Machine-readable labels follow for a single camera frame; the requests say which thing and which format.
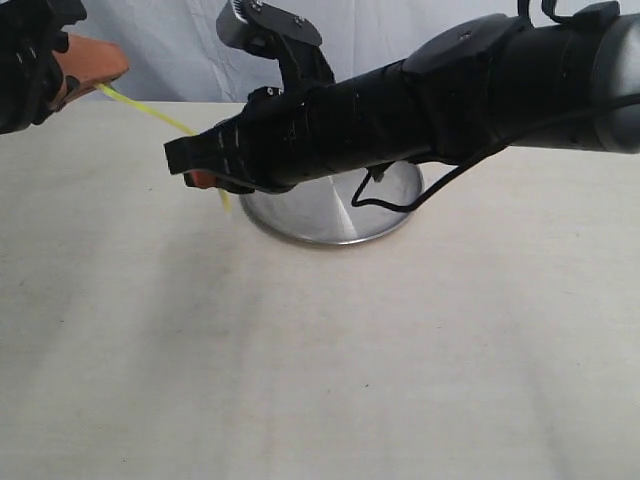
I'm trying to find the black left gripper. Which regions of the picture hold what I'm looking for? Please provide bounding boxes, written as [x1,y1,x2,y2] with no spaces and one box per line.
[1,0,129,134]

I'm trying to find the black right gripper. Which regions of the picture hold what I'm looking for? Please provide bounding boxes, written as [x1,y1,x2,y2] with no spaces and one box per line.
[164,62,430,194]

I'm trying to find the yellow plastic straw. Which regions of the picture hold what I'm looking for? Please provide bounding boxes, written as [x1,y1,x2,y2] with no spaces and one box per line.
[96,83,232,213]

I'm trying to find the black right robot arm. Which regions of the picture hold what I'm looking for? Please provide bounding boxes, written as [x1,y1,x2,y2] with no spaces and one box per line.
[165,1,639,194]

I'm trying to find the white backdrop cloth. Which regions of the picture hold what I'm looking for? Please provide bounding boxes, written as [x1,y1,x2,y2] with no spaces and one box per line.
[70,0,517,102]

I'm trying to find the round stainless steel plate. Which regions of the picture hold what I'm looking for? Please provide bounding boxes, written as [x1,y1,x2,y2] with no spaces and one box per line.
[240,169,411,246]

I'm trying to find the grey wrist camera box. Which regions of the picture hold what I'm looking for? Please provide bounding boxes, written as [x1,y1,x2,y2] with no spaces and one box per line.
[216,0,267,52]

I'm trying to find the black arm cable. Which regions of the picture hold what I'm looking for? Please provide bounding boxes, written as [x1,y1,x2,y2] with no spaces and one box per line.
[349,94,640,214]

